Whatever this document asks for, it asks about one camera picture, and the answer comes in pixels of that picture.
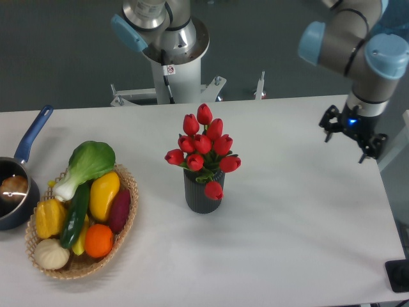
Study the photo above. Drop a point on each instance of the red tulip bouquet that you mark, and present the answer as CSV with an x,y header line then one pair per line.
x,y
204,150

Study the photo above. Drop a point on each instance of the green bok choy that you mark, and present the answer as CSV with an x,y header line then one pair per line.
x,y
90,160

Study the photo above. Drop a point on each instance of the yellow mango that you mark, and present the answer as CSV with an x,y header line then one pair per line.
x,y
103,190

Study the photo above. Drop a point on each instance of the green cucumber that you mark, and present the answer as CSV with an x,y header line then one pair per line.
x,y
75,217

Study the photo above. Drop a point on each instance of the blue transparent container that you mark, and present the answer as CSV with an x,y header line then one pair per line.
x,y
395,18

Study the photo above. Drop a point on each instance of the orange fruit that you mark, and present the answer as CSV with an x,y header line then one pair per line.
x,y
99,241

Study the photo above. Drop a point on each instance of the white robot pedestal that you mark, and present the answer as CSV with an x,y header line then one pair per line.
x,y
180,84

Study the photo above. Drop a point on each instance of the purple sweet potato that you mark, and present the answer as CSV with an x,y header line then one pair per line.
x,y
120,209

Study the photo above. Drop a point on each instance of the black device at table edge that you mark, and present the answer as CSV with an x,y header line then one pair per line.
x,y
397,272

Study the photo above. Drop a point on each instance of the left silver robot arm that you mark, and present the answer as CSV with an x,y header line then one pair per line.
x,y
166,34

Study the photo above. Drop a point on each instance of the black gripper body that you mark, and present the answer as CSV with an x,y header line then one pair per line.
x,y
359,128

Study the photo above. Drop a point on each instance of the yellow bell pepper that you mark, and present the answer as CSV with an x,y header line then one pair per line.
x,y
50,217

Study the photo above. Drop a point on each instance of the yellow banana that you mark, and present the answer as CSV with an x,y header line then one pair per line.
x,y
78,247

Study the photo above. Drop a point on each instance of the dark ribbed vase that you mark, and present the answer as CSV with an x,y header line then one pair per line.
x,y
203,192

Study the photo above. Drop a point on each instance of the white steamed bun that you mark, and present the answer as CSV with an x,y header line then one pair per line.
x,y
49,254

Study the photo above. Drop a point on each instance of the blue saucepan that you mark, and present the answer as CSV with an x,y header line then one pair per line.
x,y
19,192

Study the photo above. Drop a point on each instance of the woven wicker basket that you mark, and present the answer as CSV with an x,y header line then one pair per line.
x,y
84,265

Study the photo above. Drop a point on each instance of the white metal frame foot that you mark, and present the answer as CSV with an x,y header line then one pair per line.
x,y
260,93

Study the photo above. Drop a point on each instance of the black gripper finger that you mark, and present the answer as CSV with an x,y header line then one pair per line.
x,y
372,147
331,122

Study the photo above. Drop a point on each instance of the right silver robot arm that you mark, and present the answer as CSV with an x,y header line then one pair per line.
x,y
375,65

